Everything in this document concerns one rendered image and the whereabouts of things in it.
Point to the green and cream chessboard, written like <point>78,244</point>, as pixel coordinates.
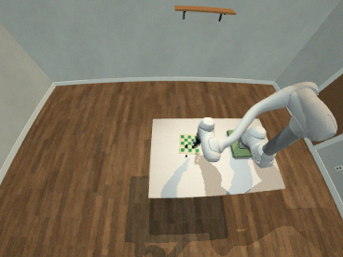
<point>187,139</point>

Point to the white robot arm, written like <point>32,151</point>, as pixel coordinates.
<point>311,119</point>

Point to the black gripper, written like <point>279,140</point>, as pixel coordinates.
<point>196,142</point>

